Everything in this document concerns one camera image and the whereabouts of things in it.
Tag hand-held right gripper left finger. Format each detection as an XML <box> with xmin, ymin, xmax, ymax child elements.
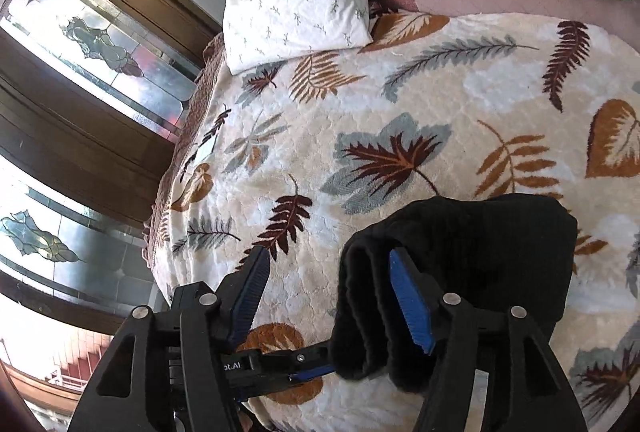
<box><xmin>67</xmin><ymin>246</ymin><xmax>273</xmax><ymax>432</ymax></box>

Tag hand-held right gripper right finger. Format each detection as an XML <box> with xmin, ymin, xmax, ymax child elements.
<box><xmin>389</xmin><ymin>248</ymin><xmax>588</xmax><ymax>432</ymax></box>

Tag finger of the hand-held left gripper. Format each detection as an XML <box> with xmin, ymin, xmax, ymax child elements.
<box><xmin>289</xmin><ymin>363</ymin><xmax>341</xmax><ymax>384</ymax></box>
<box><xmin>294</xmin><ymin>340</ymin><xmax>339</xmax><ymax>366</ymax></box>

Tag black pants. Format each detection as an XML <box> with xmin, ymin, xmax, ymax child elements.
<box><xmin>332</xmin><ymin>193</ymin><xmax>580</xmax><ymax>394</ymax></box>

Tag stained glass panel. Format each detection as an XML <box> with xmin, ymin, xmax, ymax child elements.
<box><xmin>5</xmin><ymin>0</ymin><xmax>201</xmax><ymax>137</ymax></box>
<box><xmin>0</xmin><ymin>157</ymin><xmax>156</xmax><ymax>303</ymax></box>

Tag cream leaf-print fleece blanket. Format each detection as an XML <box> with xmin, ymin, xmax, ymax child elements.
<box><xmin>150</xmin><ymin>9</ymin><xmax>640</xmax><ymax>432</ymax></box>

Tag white patterned pillow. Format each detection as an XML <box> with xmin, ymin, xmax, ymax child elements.
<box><xmin>221</xmin><ymin>0</ymin><xmax>373</xmax><ymax>75</ymax></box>

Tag dark wooden door frame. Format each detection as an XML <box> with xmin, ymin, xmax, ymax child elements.
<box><xmin>0</xmin><ymin>0</ymin><xmax>223</xmax><ymax>338</ymax></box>

